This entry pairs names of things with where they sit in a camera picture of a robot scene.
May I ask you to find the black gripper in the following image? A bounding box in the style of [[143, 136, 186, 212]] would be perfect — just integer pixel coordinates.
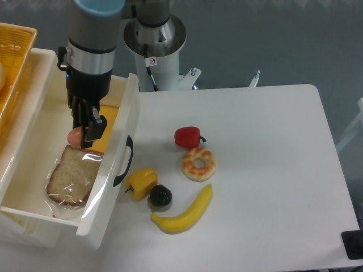
[[57, 46, 111, 148]]

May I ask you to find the brown egg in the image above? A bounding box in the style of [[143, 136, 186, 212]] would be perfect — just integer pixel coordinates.
[[67, 126, 82, 148]]

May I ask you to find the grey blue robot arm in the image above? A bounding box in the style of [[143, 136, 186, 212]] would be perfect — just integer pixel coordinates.
[[57, 1, 170, 148]]

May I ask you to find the open white drawer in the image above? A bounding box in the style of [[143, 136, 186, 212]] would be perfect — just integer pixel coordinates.
[[0, 63, 141, 250]]

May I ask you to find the white drawer cabinet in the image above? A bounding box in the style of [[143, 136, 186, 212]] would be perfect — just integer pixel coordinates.
[[1, 48, 78, 248]]

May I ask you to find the orange toast slice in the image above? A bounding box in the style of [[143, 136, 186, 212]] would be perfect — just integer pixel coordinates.
[[87, 105, 119, 154]]

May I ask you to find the wrapped brown bread slice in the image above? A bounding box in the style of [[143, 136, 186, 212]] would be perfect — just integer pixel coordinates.
[[46, 145, 103, 206]]

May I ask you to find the yellow bell pepper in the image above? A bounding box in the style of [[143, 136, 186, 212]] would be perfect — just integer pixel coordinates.
[[125, 168, 158, 201]]

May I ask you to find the red bell pepper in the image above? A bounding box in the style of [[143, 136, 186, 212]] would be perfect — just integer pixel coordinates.
[[174, 126, 206, 148]]

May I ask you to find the dark green pumpkin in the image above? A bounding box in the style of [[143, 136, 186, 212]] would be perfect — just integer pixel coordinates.
[[147, 184, 172, 211]]

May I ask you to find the yellow woven basket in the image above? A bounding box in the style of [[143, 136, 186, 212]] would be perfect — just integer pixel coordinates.
[[1, 23, 37, 130]]

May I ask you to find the yellow banana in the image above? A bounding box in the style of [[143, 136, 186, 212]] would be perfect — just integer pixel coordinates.
[[150, 184, 213, 234]]

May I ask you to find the black device at edge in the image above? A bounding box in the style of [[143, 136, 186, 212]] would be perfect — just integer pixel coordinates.
[[341, 230, 363, 260]]

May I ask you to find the black drawer handle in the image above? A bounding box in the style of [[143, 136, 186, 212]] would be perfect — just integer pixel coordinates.
[[113, 135, 134, 187]]

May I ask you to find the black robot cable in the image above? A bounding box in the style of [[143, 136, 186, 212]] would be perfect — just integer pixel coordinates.
[[143, 44, 159, 92]]

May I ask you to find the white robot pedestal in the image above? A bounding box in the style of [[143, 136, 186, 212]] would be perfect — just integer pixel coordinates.
[[124, 14, 201, 92]]

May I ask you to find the glazed bread ring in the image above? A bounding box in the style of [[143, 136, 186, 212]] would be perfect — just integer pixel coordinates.
[[181, 146, 217, 182]]

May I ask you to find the white metal bracket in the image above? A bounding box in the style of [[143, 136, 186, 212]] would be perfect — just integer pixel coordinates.
[[249, 70, 261, 88]]

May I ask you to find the white frame at right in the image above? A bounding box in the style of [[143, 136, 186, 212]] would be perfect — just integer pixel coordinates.
[[335, 98, 362, 154]]

